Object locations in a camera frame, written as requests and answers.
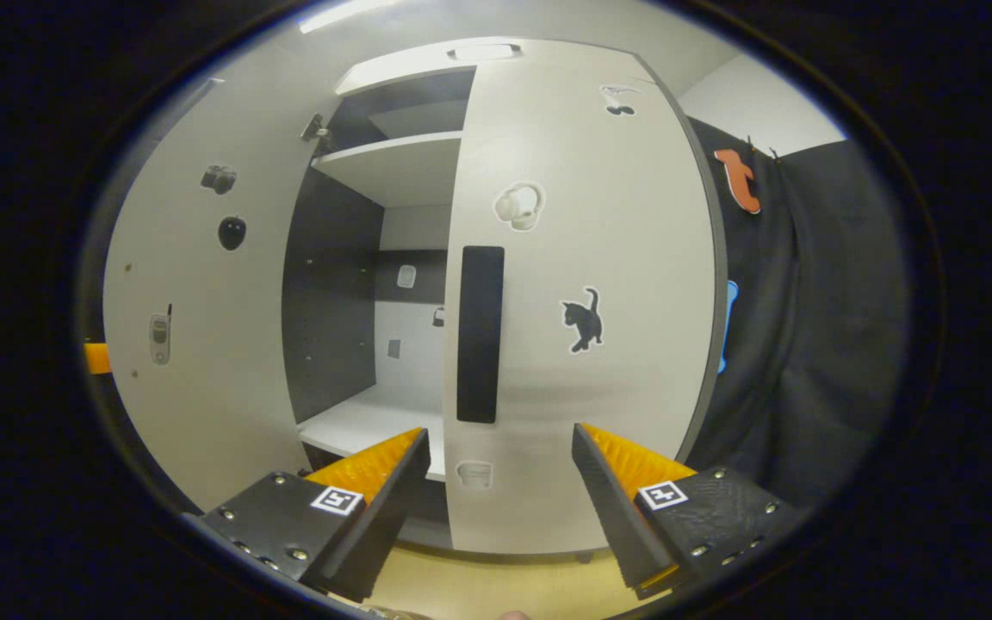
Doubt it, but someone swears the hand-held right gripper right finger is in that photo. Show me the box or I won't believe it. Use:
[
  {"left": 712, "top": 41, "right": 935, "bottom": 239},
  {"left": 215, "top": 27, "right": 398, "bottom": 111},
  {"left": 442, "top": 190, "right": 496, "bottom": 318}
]
[{"left": 571, "top": 422, "right": 805, "bottom": 602}]

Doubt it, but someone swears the white and grey cabinet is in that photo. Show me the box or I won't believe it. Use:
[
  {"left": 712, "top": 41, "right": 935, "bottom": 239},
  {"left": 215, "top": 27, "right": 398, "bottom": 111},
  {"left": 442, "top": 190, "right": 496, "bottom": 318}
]
[{"left": 281, "top": 39, "right": 731, "bottom": 565}]

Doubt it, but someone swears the white cabinet door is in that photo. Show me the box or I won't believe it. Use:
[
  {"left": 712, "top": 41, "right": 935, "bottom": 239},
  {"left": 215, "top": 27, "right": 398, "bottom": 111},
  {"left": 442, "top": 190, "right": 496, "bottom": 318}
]
[
  {"left": 443, "top": 60, "right": 729, "bottom": 556},
  {"left": 102, "top": 73, "right": 344, "bottom": 513}
]

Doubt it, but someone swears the black door handle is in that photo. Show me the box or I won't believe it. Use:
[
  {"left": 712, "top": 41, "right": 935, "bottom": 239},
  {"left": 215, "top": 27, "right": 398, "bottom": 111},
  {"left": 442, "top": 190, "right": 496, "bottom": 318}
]
[{"left": 456, "top": 245, "right": 505, "bottom": 425}]

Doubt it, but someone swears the black backdrop cloth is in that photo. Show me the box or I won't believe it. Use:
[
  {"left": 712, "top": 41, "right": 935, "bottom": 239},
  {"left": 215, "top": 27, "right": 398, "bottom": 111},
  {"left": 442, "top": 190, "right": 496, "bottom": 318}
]
[{"left": 681, "top": 116, "right": 910, "bottom": 509}]

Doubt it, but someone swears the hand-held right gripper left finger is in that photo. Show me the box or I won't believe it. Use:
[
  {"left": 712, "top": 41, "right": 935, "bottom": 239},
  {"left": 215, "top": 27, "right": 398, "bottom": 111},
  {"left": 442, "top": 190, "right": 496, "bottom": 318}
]
[{"left": 199, "top": 426, "right": 431, "bottom": 604}]

